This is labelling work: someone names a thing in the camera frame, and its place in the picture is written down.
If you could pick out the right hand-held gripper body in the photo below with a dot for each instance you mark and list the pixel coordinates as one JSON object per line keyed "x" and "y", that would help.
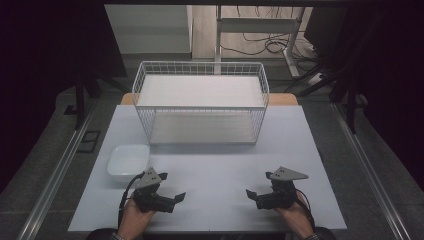
{"x": 283, "y": 174}

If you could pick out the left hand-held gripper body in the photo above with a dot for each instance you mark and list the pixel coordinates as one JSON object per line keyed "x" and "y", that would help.
{"x": 148, "y": 178}

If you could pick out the person's right hand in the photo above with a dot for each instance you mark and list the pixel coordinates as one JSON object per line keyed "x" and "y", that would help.
{"x": 298, "y": 216}

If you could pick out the person's left hand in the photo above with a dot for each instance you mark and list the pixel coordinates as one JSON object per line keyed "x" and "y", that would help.
{"x": 133, "y": 221}

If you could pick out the white square dish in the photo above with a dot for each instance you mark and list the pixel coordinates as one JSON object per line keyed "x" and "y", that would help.
{"x": 128, "y": 161}

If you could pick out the white power strip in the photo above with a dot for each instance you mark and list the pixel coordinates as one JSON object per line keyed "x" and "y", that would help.
{"x": 315, "y": 79}

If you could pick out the black metal stand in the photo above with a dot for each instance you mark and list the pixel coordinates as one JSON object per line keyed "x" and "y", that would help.
{"x": 351, "y": 100}
{"x": 79, "y": 100}

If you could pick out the white cabinet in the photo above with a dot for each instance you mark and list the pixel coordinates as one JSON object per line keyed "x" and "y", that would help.
{"x": 150, "y": 28}

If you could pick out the metal floor rail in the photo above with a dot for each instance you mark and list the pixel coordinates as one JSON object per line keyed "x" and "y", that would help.
{"x": 370, "y": 170}
{"x": 56, "y": 170}

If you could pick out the white desk frame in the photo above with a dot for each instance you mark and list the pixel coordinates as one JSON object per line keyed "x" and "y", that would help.
{"x": 256, "y": 25}

